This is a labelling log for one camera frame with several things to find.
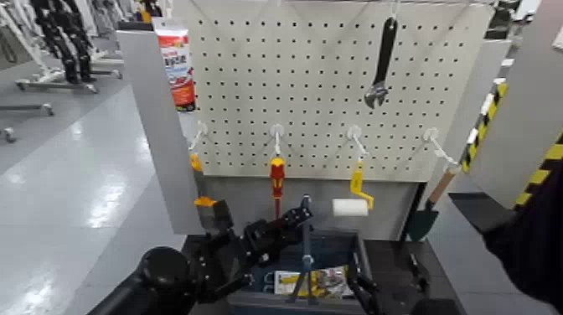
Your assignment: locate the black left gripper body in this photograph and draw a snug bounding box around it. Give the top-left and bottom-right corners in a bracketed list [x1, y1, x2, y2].
[193, 228, 265, 304]

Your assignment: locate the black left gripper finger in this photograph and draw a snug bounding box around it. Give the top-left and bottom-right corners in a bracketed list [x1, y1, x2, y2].
[206, 274, 256, 304]
[245, 206, 314, 263]

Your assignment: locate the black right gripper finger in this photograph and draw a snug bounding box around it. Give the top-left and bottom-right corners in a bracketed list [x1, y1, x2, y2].
[406, 252, 433, 297]
[347, 252, 382, 315]

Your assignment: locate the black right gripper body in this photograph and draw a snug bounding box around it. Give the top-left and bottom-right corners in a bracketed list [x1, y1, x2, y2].
[380, 292, 464, 315]

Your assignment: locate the dark blue crate with handle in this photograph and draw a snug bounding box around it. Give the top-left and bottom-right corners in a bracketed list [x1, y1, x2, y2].
[226, 194, 374, 315]

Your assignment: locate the packaged yellow tool set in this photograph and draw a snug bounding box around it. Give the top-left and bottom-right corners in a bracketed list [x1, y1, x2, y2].
[273, 266, 355, 300]

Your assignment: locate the grey panel below pegboard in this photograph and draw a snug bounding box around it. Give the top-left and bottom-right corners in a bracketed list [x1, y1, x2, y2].
[199, 175, 420, 241]

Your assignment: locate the red yellow screwdriver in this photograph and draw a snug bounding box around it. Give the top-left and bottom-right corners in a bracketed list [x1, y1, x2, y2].
[269, 157, 286, 221]

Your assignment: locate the black bulky object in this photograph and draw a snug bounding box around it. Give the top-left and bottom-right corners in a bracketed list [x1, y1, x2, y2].
[481, 160, 563, 314]

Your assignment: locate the white perforated pegboard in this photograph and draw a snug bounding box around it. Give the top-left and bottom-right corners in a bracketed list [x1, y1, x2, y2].
[173, 0, 496, 183]

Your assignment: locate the plain grey side panel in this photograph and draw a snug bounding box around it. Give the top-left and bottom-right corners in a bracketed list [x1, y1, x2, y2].
[116, 29, 204, 236]

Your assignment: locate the red white sealant tube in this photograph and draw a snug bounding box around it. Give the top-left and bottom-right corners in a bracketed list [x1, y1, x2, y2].
[152, 17, 197, 113]

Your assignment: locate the large grey board with tape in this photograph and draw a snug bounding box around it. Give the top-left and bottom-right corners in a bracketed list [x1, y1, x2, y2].
[466, 0, 563, 210]

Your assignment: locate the grey side panel with tape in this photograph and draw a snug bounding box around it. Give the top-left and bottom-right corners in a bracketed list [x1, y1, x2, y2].
[417, 39, 512, 208]

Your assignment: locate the black adjustable wrench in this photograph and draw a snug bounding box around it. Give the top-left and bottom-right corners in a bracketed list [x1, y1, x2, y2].
[364, 16, 399, 110]

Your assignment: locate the grey wheeled base bar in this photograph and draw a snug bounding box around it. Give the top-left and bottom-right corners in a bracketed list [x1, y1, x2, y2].
[0, 102, 56, 118]

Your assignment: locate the white wheeled stand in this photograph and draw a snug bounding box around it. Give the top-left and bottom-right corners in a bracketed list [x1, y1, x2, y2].
[0, 0, 101, 96]

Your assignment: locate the black robot on stand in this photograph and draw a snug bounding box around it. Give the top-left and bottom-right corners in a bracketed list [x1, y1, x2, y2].
[29, 0, 97, 85]

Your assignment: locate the orange handled metal scraper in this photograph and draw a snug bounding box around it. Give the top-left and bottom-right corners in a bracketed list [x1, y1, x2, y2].
[189, 153, 235, 237]

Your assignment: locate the wooden handled green garden trowel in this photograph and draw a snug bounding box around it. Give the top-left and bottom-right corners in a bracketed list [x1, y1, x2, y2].
[406, 168, 458, 242]

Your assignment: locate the yellow handled white paint roller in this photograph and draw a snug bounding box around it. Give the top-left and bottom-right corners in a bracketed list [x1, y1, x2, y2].
[332, 160, 375, 219]

